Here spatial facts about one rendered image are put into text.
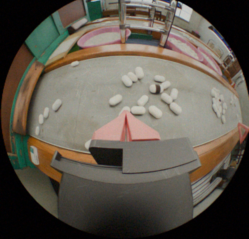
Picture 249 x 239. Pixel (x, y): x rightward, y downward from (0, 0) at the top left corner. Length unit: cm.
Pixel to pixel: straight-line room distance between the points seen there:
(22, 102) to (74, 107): 25
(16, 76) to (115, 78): 43
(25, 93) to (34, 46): 24
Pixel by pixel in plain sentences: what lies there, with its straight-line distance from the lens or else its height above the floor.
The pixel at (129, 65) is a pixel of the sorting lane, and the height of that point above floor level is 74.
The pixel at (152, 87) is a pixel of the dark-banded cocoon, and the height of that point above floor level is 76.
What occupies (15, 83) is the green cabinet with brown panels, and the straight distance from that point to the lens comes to 45.
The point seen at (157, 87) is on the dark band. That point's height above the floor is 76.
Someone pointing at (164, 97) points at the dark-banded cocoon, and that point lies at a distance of 22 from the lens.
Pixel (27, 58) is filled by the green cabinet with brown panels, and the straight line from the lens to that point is 50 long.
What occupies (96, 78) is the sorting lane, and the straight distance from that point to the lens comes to 27.
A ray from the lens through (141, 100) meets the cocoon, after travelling 20.
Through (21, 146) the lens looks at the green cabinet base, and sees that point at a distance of 44.
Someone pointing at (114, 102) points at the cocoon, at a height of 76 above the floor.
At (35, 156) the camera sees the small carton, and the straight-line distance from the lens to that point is 35.
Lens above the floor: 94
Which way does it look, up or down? 76 degrees down
